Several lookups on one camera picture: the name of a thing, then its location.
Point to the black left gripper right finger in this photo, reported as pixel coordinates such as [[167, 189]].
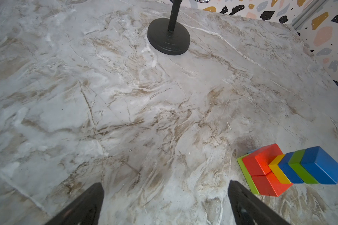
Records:
[[248, 209]]

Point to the right corner aluminium post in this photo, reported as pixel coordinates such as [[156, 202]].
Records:
[[306, 13]]

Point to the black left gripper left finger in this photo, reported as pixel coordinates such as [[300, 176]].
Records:
[[84, 210]]

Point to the small blue wood cube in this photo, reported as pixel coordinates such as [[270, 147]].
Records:
[[290, 168]]

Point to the small yellow wood cube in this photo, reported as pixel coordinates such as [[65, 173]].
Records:
[[273, 165]]

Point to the lime green long wood block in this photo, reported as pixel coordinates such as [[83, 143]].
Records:
[[247, 176]]

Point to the small green wood cube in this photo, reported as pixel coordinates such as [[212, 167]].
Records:
[[300, 174]]

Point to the red rectangular wood block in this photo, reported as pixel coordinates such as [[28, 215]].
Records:
[[269, 185]]

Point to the black round microphone stand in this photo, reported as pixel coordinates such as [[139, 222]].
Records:
[[167, 35]]

